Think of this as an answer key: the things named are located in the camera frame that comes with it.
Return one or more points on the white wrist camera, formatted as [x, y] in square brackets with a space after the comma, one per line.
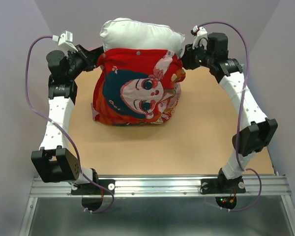
[200, 34]
[65, 41]

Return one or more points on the aluminium frame rail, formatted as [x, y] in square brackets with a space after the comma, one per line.
[162, 206]

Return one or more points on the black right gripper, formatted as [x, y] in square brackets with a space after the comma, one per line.
[187, 58]

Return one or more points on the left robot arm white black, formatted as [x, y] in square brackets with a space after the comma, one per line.
[53, 160]

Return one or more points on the white pillow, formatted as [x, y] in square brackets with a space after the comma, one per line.
[131, 34]

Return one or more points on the pink pillowcase with dark print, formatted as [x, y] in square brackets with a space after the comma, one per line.
[137, 87]

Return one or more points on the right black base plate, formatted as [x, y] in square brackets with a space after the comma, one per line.
[226, 186]

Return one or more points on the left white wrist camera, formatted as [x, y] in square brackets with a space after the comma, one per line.
[65, 41]

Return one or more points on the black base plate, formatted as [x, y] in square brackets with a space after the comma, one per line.
[226, 186]
[90, 189]

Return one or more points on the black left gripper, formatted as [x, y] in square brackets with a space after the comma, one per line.
[89, 57]

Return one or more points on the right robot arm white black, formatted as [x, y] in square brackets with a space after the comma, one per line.
[254, 129]

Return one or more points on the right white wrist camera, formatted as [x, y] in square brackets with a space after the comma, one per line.
[200, 34]

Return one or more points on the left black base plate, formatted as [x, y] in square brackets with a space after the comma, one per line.
[90, 189]

